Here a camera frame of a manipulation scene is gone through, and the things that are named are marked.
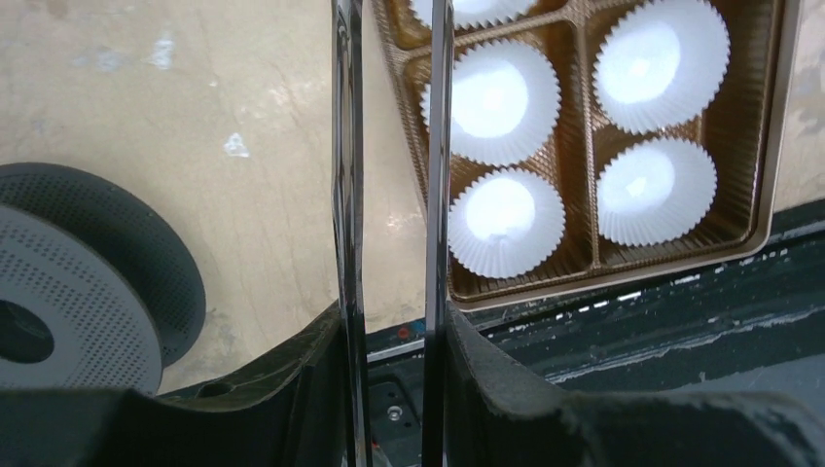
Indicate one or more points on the metal tongs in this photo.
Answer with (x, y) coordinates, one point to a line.
(347, 208)

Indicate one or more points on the white paper cup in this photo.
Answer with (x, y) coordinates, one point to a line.
(661, 65)
(506, 223)
(655, 191)
(474, 13)
(505, 102)

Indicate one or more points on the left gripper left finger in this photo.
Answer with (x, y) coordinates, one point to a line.
(285, 408)

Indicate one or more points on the grey round speaker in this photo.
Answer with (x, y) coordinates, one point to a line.
(97, 290)

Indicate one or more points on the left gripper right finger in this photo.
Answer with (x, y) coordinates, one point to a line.
(500, 413)

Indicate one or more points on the brown chocolate box tray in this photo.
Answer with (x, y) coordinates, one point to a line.
(741, 129)

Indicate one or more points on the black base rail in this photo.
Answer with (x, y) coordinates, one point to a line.
(749, 325)

